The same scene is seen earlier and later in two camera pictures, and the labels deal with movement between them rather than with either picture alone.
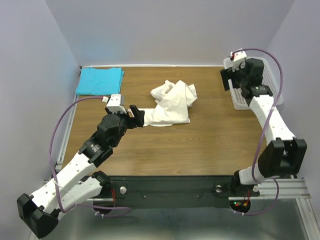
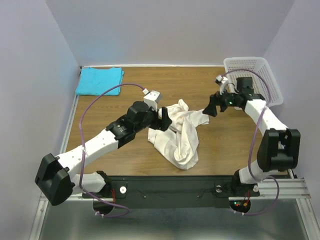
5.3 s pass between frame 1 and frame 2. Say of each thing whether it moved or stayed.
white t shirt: moved
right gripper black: moved
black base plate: stayed
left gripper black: moved
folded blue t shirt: stayed
